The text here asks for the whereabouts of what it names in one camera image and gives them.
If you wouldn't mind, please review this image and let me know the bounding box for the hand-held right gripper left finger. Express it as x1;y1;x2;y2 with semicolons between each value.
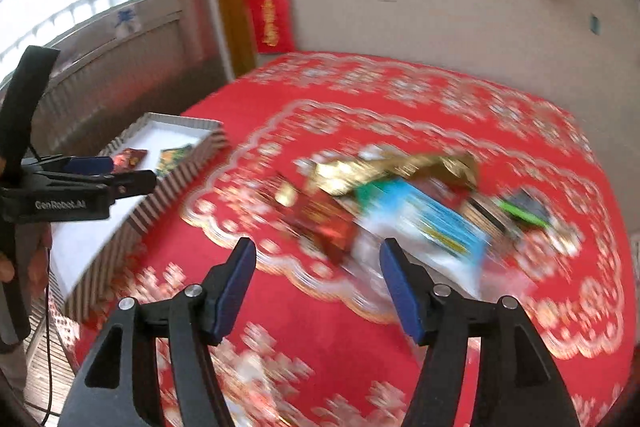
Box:
60;237;258;427

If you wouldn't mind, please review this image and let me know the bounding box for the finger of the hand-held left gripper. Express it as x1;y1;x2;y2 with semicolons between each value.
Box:
22;155;115;182
97;170;158;198

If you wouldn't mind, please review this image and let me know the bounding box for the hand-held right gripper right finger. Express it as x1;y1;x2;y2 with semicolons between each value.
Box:
378;237;581;427

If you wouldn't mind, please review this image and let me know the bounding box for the striped cardboard box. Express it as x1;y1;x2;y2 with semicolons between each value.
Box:
50;112;231;323

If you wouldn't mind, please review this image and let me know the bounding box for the clear bag with blue label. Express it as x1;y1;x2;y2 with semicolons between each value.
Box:
350;179;492;299

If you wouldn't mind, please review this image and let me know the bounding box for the red foil snack packet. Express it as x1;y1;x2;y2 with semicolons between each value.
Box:
285;192;359;266

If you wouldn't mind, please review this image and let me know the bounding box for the long gold foil packet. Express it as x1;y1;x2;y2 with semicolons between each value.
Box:
307;152;481;198

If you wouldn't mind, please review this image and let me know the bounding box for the green-edged brown biscuit packet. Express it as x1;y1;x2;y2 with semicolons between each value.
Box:
460;188;554;234

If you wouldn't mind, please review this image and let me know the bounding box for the person's left hand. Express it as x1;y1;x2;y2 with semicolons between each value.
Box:
0;224;54;284

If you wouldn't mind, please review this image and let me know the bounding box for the small red snack packet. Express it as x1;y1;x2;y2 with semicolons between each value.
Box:
111;148;150;175

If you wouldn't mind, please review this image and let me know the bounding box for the green dried fruit packet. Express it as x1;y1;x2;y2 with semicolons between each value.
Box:
156;145;194;178

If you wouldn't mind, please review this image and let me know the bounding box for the red printed tablecloth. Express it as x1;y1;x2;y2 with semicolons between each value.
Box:
70;52;639;427

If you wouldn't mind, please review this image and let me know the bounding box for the white sticker blue figure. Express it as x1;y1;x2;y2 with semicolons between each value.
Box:
114;7;140;38

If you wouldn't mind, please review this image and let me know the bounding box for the red wall poster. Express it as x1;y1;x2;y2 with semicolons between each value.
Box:
241;0;296;55

